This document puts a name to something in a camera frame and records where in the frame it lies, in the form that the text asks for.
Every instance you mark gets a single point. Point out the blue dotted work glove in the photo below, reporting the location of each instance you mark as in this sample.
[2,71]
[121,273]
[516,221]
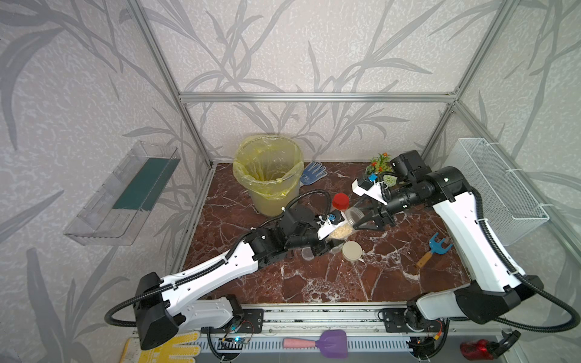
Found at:
[312,173]

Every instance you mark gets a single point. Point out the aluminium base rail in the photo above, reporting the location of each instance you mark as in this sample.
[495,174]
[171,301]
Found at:
[327,320]

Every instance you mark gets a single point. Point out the purple scoop pink handle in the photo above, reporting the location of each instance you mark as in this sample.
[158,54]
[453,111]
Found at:
[331,344]

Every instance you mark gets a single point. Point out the clear plastic wall shelf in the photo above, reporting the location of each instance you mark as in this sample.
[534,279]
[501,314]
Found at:
[117,212]

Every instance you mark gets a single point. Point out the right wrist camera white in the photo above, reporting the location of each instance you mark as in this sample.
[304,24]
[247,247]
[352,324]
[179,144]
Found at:
[369,186]

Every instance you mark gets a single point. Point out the white wire wall basket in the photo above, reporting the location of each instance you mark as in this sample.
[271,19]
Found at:
[512,211]

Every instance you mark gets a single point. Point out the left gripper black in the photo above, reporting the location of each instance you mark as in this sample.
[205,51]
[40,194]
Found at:
[321,248]

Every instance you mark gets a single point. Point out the green circuit board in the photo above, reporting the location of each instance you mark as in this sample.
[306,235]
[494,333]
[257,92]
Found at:
[235,342]

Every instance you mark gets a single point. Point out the yellow dotted work glove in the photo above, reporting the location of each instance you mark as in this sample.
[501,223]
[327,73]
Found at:
[181,348]

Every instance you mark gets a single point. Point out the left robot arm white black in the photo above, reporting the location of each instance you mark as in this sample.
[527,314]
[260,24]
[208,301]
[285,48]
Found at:
[256,249]

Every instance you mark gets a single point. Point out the red lid oatmeal jar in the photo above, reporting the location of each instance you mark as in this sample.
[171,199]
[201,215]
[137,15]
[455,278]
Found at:
[341,201]

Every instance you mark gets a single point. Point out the white pot artificial flowers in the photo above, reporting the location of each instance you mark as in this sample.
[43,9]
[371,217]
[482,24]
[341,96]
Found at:
[381,167]

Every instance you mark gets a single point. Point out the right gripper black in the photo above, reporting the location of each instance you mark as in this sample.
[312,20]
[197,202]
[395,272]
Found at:
[375,221]

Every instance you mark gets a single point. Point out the clear oatmeal jar tall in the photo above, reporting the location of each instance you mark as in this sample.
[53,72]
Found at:
[352,216]

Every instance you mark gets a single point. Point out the mesh trash bin yellow bag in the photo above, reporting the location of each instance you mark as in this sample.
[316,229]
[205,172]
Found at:
[269,168]

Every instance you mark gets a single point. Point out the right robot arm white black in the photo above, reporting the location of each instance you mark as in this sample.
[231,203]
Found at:
[498,284]

